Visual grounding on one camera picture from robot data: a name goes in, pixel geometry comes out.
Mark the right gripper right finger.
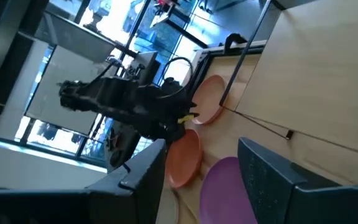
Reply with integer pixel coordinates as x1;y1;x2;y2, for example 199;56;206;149
237;136;358;224

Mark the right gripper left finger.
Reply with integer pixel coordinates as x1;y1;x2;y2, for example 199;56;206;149
0;139;168;224

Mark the salmon pink plate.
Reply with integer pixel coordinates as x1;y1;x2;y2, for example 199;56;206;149
190;74;227;126

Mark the orange plate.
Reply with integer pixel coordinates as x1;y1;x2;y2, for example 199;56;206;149
165;128;204;190

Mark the purple plate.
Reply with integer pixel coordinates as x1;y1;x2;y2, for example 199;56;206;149
199;156;259;224

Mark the wooden shelf with black legs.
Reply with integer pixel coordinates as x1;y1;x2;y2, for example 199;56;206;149
219;0;358;159

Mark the yellow tag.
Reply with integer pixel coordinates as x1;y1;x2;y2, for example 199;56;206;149
177;113;196;124

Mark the black aluminium frame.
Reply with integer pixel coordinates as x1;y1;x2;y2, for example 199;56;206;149
185;40;269;94

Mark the black clamp mount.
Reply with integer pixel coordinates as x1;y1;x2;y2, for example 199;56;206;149
223;32;248;55

